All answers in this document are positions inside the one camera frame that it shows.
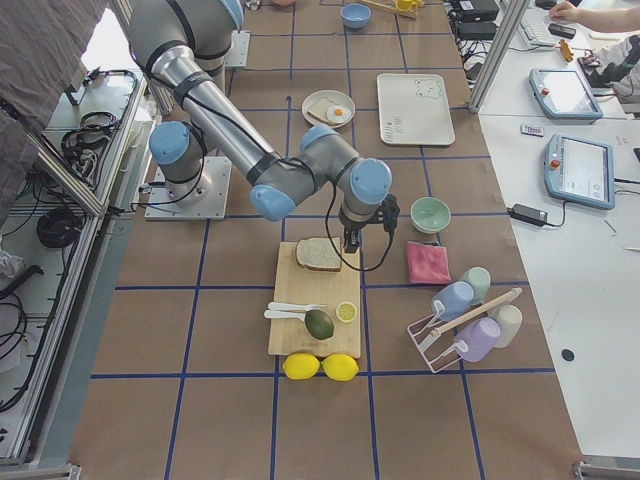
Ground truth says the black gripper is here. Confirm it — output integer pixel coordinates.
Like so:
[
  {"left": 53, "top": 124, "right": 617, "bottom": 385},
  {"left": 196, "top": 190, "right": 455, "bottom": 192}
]
[{"left": 339, "top": 194, "right": 400, "bottom": 254}]

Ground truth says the bread slice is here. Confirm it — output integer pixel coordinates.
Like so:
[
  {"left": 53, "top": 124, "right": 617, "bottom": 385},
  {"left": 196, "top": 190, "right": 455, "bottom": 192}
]
[
  {"left": 307, "top": 97, "right": 336, "bottom": 125},
  {"left": 295, "top": 237, "right": 342, "bottom": 272}
]

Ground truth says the person forearm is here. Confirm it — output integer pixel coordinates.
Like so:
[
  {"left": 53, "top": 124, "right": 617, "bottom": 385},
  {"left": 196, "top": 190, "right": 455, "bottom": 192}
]
[{"left": 549, "top": 1, "right": 639, "bottom": 33}]

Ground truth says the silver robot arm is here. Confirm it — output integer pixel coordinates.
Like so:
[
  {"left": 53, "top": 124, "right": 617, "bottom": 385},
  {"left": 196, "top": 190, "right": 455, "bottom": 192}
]
[{"left": 128, "top": 1, "right": 399, "bottom": 253}]

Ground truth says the cream round plate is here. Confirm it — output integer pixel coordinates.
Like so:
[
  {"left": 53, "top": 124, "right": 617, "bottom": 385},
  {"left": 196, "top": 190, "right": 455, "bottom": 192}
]
[{"left": 301, "top": 90, "right": 356, "bottom": 128}]

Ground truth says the bread slice on plate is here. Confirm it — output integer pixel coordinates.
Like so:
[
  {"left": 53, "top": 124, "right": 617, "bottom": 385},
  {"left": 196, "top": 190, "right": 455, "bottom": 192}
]
[{"left": 307, "top": 97, "right": 336, "bottom": 125}]

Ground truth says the wooden cutting board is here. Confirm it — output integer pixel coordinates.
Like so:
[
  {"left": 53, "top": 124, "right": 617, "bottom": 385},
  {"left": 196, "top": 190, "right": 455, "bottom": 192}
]
[{"left": 267, "top": 241, "right": 363, "bottom": 360}]

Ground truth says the half lemon slice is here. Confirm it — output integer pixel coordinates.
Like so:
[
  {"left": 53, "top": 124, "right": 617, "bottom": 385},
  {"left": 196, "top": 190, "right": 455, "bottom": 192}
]
[{"left": 335, "top": 301, "right": 359, "bottom": 324}]

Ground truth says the pink cloth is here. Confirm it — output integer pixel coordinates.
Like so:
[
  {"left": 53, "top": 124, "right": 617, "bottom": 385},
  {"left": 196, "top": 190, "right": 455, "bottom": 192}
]
[{"left": 406, "top": 241, "right": 451, "bottom": 285}]

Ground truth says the green avocado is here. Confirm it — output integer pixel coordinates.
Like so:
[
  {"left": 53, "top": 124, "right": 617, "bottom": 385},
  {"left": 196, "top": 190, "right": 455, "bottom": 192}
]
[{"left": 304, "top": 309, "right": 334, "bottom": 340}]

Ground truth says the green bowl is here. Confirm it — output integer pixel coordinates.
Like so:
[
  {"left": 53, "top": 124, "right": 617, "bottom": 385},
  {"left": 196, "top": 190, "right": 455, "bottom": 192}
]
[{"left": 410, "top": 197, "right": 451, "bottom": 234}]

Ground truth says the white plastic knife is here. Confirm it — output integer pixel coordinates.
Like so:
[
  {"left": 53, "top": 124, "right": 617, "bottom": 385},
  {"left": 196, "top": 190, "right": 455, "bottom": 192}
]
[{"left": 263, "top": 310, "right": 306, "bottom": 321}]

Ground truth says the blue mug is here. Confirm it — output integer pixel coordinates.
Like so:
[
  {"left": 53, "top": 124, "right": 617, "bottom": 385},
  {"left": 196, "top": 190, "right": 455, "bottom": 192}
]
[{"left": 431, "top": 281, "right": 474, "bottom": 322}]

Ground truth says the right yellow lemon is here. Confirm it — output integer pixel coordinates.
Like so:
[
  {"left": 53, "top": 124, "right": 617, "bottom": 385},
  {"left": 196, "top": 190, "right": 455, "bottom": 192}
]
[{"left": 321, "top": 354, "right": 359, "bottom": 382}]

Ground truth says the yellow lemon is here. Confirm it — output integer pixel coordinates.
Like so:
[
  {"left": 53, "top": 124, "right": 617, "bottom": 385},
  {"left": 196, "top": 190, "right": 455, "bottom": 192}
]
[
  {"left": 321, "top": 354, "right": 359, "bottom": 382},
  {"left": 282, "top": 353, "right": 320, "bottom": 380}
]

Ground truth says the left yellow lemon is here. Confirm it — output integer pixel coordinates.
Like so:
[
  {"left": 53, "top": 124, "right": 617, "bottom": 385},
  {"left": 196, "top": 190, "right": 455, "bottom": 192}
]
[{"left": 282, "top": 353, "right": 320, "bottom": 380}]

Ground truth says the green mug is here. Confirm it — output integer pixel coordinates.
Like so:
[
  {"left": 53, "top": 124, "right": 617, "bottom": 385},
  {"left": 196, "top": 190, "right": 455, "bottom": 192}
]
[{"left": 460, "top": 266, "right": 491, "bottom": 305}]

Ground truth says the fried egg toy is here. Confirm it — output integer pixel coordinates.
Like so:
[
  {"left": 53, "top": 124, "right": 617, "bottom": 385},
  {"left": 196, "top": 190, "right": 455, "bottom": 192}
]
[{"left": 325, "top": 104, "right": 351, "bottom": 125}]

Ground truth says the wooden rolling pin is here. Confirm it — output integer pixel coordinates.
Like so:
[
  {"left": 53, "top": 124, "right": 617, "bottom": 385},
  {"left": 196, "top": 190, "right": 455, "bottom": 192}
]
[{"left": 429, "top": 287, "right": 522, "bottom": 339}]

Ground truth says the white mug rack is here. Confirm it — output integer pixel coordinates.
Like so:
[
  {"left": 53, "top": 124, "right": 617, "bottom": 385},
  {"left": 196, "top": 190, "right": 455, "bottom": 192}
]
[{"left": 406, "top": 312, "right": 487, "bottom": 373}]

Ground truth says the cream bear tray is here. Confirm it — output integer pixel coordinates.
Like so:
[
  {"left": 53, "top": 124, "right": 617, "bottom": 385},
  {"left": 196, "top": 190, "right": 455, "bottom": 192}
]
[{"left": 376, "top": 73, "right": 455, "bottom": 146}]

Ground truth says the purple mug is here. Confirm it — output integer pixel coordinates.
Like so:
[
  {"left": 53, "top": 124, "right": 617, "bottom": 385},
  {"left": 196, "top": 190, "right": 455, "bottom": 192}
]
[{"left": 453, "top": 317, "right": 501, "bottom": 362}]

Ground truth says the white mug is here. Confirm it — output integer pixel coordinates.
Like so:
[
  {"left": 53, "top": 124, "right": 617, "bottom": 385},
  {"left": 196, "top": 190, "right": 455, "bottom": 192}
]
[{"left": 488, "top": 304, "right": 523, "bottom": 348}]

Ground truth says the black power adapter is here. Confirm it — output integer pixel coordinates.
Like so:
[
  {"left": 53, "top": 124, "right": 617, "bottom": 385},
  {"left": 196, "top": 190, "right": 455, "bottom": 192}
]
[{"left": 507, "top": 203, "right": 548, "bottom": 227}]

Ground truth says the blue bowl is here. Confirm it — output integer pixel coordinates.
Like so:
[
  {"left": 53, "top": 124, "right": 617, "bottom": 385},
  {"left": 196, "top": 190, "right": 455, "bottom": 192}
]
[{"left": 340, "top": 3, "right": 372, "bottom": 30}]

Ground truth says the near teach pendant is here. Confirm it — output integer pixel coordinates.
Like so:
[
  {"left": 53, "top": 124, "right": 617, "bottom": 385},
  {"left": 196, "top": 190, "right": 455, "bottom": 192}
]
[{"left": 543, "top": 134, "right": 615, "bottom": 210}]

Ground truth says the teach pendant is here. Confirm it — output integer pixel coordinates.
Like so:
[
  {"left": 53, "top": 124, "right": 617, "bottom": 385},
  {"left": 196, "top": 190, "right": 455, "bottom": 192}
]
[
  {"left": 543, "top": 134, "right": 615, "bottom": 210},
  {"left": 528, "top": 69, "right": 603, "bottom": 123}
]

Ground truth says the wooden dish rack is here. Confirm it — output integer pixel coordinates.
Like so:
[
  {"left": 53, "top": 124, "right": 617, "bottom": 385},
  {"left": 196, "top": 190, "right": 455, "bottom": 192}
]
[{"left": 361, "top": 0, "right": 425, "bottom": 20}]

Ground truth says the yellow cup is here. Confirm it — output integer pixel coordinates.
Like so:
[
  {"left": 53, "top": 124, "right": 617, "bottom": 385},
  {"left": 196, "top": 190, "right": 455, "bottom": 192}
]
[{"left": 395, "top": 0, "right": 413, "bottom": 11}]

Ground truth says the pink bowl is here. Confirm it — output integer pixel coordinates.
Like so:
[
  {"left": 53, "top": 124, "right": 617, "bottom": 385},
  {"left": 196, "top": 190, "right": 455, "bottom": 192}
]
[{"left": 272, "top": 0, "right": 296, "bottom": 7}]

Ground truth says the far teach pendant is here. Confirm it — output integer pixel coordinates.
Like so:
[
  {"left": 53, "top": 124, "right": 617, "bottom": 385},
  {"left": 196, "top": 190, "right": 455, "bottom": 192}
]
[{"left": 528, "top": 69, "right": 603, "bottom": 123}]

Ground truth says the grey fabric cover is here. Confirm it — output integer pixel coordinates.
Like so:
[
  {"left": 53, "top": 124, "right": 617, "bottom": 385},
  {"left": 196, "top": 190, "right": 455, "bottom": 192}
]
[{"left": 1, "top": 1, "right": 107, "bottom": 226}]

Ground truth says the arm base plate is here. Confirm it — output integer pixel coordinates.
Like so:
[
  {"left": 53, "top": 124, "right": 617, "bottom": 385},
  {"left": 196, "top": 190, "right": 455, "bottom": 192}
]
[
  {"left": 225, "top": 30, "right": 251, "bottom": 69},
  {"left": 144, "top": 156, "right": 232, "bottom": 221}
]

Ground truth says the aluminium frame post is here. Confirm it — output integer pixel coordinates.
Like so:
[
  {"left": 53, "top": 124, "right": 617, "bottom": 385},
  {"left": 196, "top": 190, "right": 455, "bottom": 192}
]
[{"left": 468, "top": 0, "right": 528, "bottom": 114}]

